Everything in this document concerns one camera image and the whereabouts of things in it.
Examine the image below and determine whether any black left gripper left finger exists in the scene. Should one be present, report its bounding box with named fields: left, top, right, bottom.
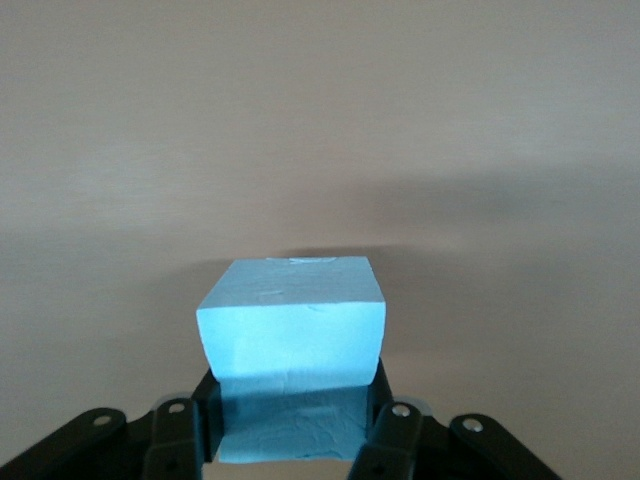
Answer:
left=0, top=368, right=222, bottom=480

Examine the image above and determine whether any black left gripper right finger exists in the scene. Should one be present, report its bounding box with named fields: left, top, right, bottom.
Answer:
left=347, top=358, right=561, bottom=480

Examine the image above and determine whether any light blue foam block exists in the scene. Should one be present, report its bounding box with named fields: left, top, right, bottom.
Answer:
left=195, top=255, right=389, bottom=464

